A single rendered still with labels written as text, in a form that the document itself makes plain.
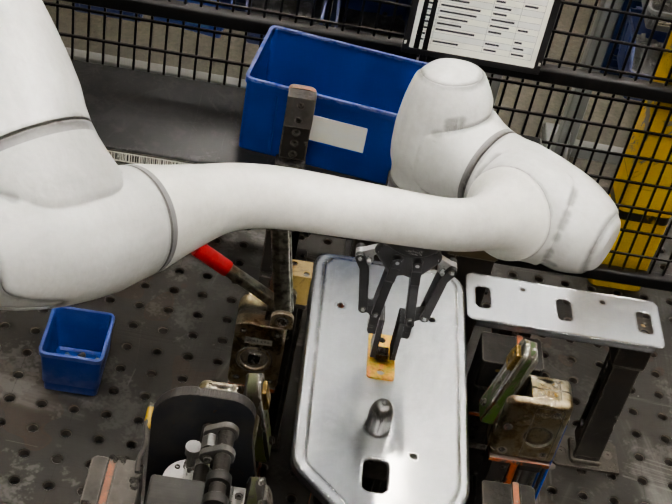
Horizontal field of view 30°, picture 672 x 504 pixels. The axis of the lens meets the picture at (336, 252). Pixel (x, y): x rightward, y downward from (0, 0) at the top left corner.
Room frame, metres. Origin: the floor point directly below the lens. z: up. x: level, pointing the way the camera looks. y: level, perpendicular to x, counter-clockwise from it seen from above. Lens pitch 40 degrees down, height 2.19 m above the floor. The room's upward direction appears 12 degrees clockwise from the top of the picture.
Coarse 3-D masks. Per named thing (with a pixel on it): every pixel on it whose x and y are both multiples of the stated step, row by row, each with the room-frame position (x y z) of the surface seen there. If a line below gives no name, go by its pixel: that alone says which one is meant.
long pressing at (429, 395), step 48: (336, 288) 1.32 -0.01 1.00; (336, 336) 1.23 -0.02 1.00; (432, 336) 1.27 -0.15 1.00; (336, 384) 1.14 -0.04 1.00; (384, 384) 1.16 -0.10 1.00; (432, 384) 1.18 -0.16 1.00; (336, 432) 1.06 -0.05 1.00; (432, 432) 1.09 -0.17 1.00; (336, 480) 0.98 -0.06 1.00; (432, 480) 1.01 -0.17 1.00
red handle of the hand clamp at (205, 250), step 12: (192, 252) 1.18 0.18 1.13; (204, 252) 1.18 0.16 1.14; (216, 252) 1.19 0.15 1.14; (216, 264) 1.18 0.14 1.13; (228, 264) 1.19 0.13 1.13; (228, 276) 1.18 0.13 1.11; (240, 276) 1.19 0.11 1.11; (252, 288) 1.19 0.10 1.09; (264, 288) 1.20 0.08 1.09; (264, 300) 1.19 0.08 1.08
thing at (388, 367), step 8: (368, 336) 1.24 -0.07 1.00; (384, 336) 1.24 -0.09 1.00; (368, 344) 1.22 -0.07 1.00; (384, 344) 1.23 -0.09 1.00; (368, 352) 1.21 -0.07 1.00; (368, 360) 1.19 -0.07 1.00; (376, 360) 1.20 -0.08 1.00; (384, 360) 1.20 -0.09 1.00; (392, 360) 1.20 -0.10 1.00; (368, 368) 1.18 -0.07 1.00; (376, 368) 1.18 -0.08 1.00; (384, 368) 1.18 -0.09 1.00; (392, 368) 1.19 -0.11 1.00; (368, 376) 1.16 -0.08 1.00; (376, 376) 1.17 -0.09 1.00; (384, 376) 1.17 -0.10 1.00; (392, 376) 1.17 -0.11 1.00
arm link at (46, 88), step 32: (0, 0) 0.85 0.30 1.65; (32, 0) 0.87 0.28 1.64; (0, 32) 0.82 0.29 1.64; (32, 32) 0.84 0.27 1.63; (0, 64) 0.80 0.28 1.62; (32, 64) 0.82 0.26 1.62; (64, 64) 0.84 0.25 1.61; (0, 96) 0.78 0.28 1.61; (32, 96) 0.79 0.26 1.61; (64, 96) 0.82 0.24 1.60; (0, 128) 0.77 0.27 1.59
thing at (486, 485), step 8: (480, 488) 1.03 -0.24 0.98; (488, 488) 1.03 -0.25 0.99; (496, 488) 1.03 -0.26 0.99; (504, 488) 1.03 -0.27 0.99; (512, 488) 1.04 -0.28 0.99; (520, 488) 1.04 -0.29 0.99; (528, 488) 1.04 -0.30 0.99; (480, 496) 1.02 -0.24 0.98; (488, 496) 1.02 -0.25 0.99; (496, 496) 1.02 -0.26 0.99; (504, 496) 1.02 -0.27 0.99; (512, 496) 1.02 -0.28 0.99; (520, 496) 1.03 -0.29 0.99; (528, 496) 1.03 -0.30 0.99
